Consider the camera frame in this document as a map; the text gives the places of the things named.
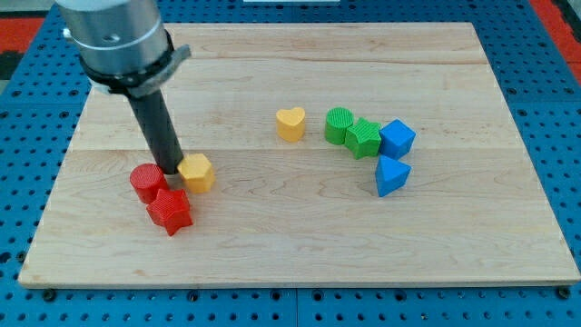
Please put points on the red star block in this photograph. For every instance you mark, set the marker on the red star block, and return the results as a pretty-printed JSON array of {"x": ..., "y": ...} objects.
[{"x": 171, "y": 210}]

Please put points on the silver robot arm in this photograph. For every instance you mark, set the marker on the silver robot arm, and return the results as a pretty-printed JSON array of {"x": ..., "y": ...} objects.
[{"x": 124, "y": 47}]

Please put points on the blue cube block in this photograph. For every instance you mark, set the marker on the blue cube block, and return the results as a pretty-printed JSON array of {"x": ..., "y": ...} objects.
[{"x": 396, "y": 139}]

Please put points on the wooden board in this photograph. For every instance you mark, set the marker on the wooden board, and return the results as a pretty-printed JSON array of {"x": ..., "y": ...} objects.
[{"x": 308, "y": 214}]

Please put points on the red cylinder block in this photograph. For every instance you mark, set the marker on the red cylinder block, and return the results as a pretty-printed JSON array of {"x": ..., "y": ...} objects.
[{"x": 147, "y": 179}]

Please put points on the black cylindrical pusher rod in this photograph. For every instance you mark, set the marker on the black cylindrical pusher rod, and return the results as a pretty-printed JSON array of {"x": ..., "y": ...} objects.
[{"x": 156, "y": 125}]

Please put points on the blue triangle block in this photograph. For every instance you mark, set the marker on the blue triangle block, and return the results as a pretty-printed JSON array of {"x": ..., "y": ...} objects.
[{"x": 390, "y": 175}]

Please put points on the yellow hexagon block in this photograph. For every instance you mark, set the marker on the yellow hexagon block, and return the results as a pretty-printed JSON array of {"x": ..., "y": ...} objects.
[{"x": 197, "y": 173}]

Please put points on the green cylinder block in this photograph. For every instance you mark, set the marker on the green cylinder block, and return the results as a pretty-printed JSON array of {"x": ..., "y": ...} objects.
[{"x": 338, "y": 120}]

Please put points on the yellow heart block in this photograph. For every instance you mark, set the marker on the yellow heart block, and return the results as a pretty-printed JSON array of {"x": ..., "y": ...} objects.
[{"x": 290, "y": 124}]

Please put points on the green star block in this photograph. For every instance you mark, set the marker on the green star block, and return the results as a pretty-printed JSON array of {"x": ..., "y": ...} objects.
[{"x": 363, "y": 139}]

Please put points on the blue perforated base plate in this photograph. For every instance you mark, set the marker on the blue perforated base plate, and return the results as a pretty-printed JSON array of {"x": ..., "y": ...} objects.
[{"x": 44, "y": 97}]

